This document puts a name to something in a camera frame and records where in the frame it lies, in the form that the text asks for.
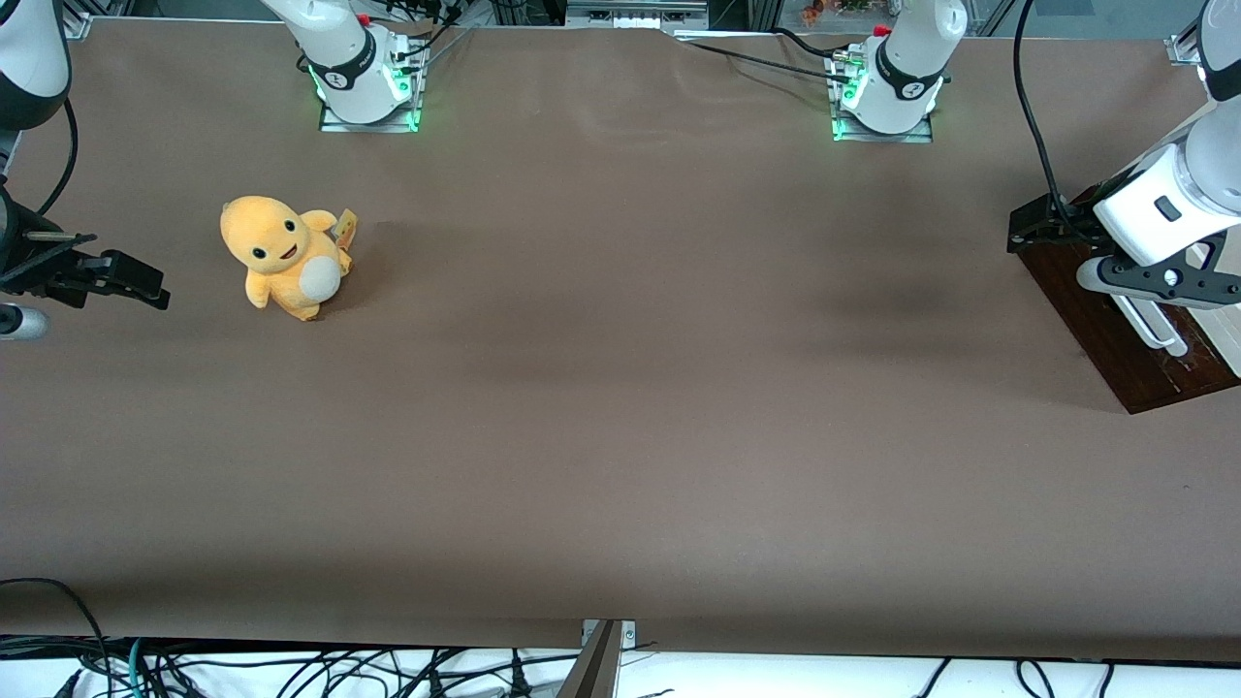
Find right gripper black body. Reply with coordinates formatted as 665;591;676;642
0;231;104;304

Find white bar drawer handle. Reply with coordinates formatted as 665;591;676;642
1108;289;1190;359

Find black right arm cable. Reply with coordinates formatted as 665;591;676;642
34;95;80;220

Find short black table cable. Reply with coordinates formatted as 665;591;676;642
771;26;854;61

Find dark wood drawer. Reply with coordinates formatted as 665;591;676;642
1008;184;1241;415

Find grey electronics box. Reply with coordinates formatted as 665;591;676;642
565;0;711;30

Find teal cable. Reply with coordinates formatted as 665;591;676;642
124;638;158;698

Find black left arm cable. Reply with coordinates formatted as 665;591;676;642
1012;0;1101;248

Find long black table cable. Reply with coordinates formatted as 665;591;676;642
679;37;854;86

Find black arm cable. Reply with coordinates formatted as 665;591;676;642
1012;0;1101;248
34;95;80;220

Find large looping black cable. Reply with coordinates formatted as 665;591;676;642
0;577;110;698

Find black cable bundle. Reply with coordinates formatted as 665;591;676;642
373;0;481;74

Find yellow plush dinosaur toy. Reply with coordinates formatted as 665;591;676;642
219;195;359;323

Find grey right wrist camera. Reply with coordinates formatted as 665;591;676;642
0;304;49;341

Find tangled black floor cables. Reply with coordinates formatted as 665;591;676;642
0;635;583;698

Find brown table cover sheet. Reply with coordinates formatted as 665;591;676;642
0;17;1241;665

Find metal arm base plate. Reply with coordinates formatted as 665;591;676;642
318;41;426;134
831;50;935;144

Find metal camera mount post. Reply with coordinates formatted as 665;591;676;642
557;619;638;698

